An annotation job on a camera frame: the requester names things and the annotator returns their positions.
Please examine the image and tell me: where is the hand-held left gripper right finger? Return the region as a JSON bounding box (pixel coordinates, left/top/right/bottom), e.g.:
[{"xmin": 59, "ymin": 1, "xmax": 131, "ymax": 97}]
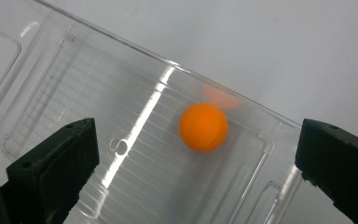
[{"xmin": 294, "ymin": 118, "xmax": 358, "ymax": 224}]

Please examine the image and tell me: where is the clear plastic tray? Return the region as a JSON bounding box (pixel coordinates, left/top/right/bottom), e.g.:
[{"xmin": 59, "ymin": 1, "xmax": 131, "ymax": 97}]
[{"xmin": 0, "ymin": 0, "xmax": 304, "ymax": 224}]

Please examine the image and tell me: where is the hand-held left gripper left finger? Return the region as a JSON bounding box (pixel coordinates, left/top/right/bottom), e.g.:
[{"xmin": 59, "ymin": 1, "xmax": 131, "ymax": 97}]
[{"xmin": 0, "ymin": 117, "xmax": 101, "ymax": 224}]

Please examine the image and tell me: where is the orange ball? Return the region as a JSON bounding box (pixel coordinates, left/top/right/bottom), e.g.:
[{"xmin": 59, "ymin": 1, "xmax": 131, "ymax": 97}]
[{"xmin": 178, "ymin": 102, "xmax": 229, "ymax": 153}]

